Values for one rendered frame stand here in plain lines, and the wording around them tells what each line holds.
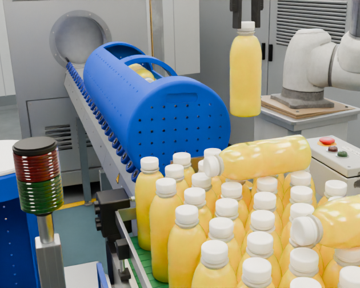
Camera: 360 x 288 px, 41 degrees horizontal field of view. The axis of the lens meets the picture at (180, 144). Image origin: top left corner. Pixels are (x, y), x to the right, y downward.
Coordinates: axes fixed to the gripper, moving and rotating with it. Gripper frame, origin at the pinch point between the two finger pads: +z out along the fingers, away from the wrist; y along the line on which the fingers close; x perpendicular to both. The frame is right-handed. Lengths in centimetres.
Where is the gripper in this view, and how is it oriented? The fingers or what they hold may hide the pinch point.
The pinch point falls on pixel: (246, 12)
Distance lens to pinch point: 110.7
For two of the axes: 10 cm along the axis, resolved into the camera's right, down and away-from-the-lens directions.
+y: -9.5, 1.2, -3.0
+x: 3.2, 2.7, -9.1
